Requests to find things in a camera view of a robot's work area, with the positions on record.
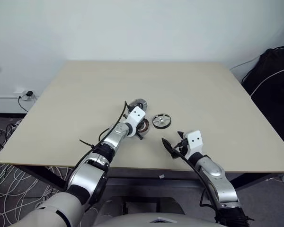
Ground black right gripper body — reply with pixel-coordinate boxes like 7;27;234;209
174;138;191;158

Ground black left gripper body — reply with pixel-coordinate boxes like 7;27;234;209
134;129;145;141

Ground motor housing with copper windings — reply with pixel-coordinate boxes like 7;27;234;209
138;118;153;136

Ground spoked rotor with black rim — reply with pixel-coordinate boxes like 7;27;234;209
152;113;171;130

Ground black table crossbar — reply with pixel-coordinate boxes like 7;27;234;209
106;175;205;189

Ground grey robot torso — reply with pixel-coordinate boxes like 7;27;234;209
84;195;219;227

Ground black bag with white piping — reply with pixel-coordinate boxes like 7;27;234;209
240;45;284;164

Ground black table leg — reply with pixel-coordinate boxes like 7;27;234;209
15;165;68;191

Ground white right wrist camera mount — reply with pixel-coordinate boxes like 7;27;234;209
183;130;204;158

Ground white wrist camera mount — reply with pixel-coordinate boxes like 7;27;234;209
125;106;147;138
183;130;204;158

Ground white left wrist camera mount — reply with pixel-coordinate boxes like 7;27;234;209
125;106;147;138

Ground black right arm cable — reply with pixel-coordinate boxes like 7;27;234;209
174;141;222;216

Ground black cable tie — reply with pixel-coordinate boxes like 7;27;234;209
79;139;96;150

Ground thin grey wall cable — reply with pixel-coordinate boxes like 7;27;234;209
229;56;263;72

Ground black adapter cable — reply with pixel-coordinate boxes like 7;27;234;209
17;94;29;112

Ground white wall outlet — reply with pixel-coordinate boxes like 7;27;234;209
13;87;38;102

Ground black floor cables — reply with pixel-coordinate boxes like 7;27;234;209
0;117;23;153

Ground white floor cable tangle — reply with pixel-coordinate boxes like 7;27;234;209
0;162;73;227

